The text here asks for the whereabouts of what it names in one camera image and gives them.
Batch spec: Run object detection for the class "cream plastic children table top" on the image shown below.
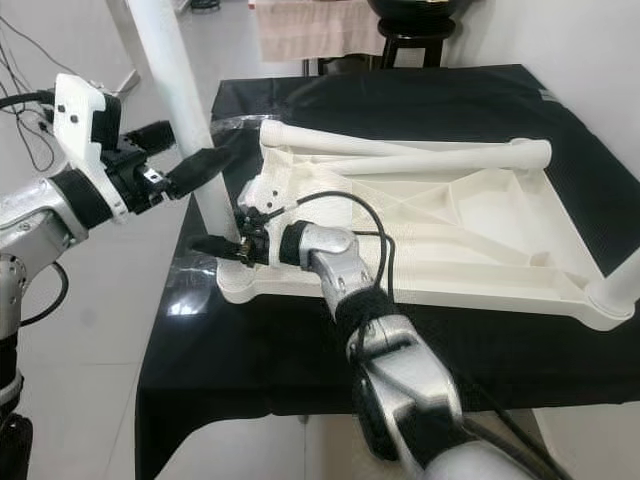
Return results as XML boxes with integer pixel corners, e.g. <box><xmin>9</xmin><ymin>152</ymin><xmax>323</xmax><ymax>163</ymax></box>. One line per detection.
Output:
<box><xmin>215</xmin><ymin>118</ymin><xmax>636</xmax><ymax>331</ymax></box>

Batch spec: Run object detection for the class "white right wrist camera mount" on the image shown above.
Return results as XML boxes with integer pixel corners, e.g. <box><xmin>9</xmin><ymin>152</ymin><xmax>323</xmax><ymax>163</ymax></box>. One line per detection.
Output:
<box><xmin>240</xmin><ymin>175</ymin><xmax>301</xmax><ymax>227</ymax></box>

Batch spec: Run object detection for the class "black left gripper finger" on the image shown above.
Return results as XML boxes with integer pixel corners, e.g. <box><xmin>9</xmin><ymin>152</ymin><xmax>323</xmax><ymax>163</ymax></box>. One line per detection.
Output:
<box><xmin>125</xmin><ymin>120</ymin><xmax>176</xmax><ymax>156</ymax></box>
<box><xmin>165</xmin><ymin>145</ymin><xmax>236</xmax><ymax>198</ymax></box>

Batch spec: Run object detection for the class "black tablecloth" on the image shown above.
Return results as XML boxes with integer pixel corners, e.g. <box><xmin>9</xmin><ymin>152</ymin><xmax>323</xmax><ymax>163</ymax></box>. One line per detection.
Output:
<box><xmin>135</xmin><ymin>65</ymin><xmax>640</xmax><ymax>480</ymax></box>

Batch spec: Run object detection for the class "white plastic table leg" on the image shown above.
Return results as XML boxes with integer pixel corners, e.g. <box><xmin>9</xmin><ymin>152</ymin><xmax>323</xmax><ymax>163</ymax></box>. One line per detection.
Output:
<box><xmin>585</xmin><ymin>245</ymin><xmax>640</xmax><ymax>321</ymax></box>
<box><xmin>258</xmin><ymin>118</ymin><xmax>441</xmax><ymax>161</ymax></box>
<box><xmin>320</xmin><ymin>138</ymin><xmax>553</xmax><ymax>179</ymax></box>
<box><xmin>125</xmin><ymin>0</ymin><xmax>241</xmax><ymax>241</ymax></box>

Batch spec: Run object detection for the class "clear plastic bag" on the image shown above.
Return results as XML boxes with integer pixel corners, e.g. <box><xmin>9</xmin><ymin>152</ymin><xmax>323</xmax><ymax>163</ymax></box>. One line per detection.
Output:
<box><xmin>163</xmin><ymin>245</ymin><xmax>221</xmax><ymax>318</ymax></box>
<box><xmin>210</xmin><ymin>113</ymin><xmax>261</xmax><ymax>137</ymax></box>

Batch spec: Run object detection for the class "black bowl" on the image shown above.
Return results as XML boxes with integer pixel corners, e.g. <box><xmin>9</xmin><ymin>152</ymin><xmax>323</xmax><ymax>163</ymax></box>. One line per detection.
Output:
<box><xmin>365</xmin><ymin>0</ymin><xmax>476</xmax><ymax>26</ymax></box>

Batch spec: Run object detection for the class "black floor cable with adapter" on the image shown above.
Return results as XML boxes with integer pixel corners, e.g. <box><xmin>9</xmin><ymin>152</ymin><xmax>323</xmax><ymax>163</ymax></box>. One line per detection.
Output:
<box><xmin>0</xmin><ymin>45</ymin><xmax>61</xmax><ymax>173</ymax></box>

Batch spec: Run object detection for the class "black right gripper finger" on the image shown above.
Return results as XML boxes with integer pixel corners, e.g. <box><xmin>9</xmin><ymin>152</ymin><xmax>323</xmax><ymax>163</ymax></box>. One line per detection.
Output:
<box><xmin>188</xmin><ymin>233</ymin><xmax>246</xmax><ymax>263</ymax></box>

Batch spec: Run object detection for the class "black stool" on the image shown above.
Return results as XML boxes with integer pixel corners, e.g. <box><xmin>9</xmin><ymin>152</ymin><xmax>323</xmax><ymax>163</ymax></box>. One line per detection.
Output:
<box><xmin>378</xmin><ymin>20</ymin><xmax>456</xmax><ymax>71</ymax></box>

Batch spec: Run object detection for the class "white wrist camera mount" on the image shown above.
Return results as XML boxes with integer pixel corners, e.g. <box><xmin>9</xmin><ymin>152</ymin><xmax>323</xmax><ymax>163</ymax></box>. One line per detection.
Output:
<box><xmin>240</xmin><ymin>175</ymin><xmax>301</xmax><ymax>227</ymax></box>
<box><xmin>53</xmin><ymin>73</ymin><xmax>121</xmax><ymax>216</ymax></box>

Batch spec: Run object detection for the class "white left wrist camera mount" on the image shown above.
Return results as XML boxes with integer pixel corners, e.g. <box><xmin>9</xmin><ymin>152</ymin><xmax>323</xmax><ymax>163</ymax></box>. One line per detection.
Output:
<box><xmin>53</xmin><ymin>73</ymin><xmax>121</xmax><ymax>216</ymax></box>

